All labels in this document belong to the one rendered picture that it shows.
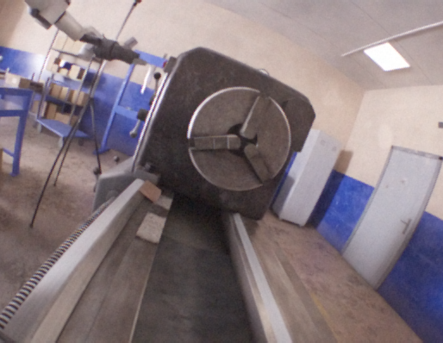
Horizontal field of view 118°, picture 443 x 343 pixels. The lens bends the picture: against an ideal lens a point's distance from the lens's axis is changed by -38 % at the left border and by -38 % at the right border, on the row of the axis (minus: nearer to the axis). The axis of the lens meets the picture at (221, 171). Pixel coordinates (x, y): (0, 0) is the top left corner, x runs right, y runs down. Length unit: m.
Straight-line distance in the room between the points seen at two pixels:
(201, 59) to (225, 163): 0.37
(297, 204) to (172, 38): 3.94
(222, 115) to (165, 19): 4.14
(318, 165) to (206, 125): 3.73
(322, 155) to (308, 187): 0.66
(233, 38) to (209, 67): 3.66
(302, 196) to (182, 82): 3.68
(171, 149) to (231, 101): 0.30
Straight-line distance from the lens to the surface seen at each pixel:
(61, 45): 4.89
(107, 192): 0.85
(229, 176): 0.51
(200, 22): 4.45
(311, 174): 4.11
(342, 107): 5.04
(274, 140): 0.52
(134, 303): 0.33
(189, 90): 0.70
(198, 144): 0.48
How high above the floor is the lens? 1.09
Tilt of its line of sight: 10 degrees down
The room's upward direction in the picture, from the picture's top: 23 degrees clockwise
